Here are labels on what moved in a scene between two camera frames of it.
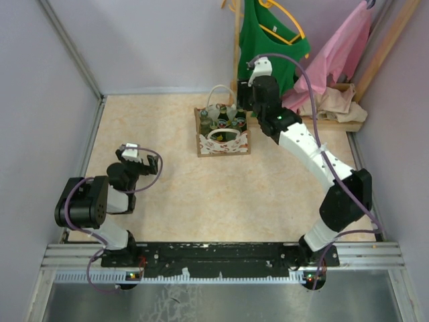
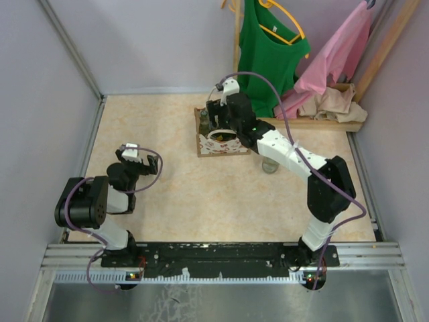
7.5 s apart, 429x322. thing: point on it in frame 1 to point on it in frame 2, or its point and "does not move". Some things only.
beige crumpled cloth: [338, 105] does not move
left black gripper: [145, 169] does not move
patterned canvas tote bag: [221, 126] does not move
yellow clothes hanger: [269, 3] does not move
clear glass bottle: [206, 123] to [269, 166]
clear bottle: [217, 136] to [204, 123]
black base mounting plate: [222, 259] does not move
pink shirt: [336, 57] does not move
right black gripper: [242, 90] to [214, 109]
